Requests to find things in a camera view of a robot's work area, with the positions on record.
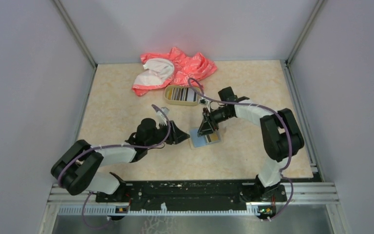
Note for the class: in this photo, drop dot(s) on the cream oval card tray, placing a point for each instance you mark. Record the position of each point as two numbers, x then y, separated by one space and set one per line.
183 103

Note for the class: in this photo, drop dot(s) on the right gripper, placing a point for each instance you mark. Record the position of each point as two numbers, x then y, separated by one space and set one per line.
206 126

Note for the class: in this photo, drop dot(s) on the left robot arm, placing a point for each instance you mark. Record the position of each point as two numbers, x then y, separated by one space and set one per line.
77 170

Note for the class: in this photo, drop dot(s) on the stack of cards in tray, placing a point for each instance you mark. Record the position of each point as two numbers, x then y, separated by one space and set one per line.
182 94

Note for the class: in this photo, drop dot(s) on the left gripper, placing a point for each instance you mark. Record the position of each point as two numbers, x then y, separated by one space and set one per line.
177 135

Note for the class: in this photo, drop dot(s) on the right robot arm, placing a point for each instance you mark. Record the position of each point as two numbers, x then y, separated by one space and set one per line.
281 134

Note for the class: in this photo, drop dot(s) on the aluminium frame rail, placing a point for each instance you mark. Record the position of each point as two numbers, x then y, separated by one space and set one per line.
299 193

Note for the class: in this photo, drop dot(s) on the gold credit card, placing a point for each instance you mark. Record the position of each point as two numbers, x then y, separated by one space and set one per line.
212 138

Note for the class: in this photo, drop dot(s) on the pink patterned cloth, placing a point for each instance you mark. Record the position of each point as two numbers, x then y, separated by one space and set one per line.
172 68

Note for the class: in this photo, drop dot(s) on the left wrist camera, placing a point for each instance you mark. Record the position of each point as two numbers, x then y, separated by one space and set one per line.
162 116

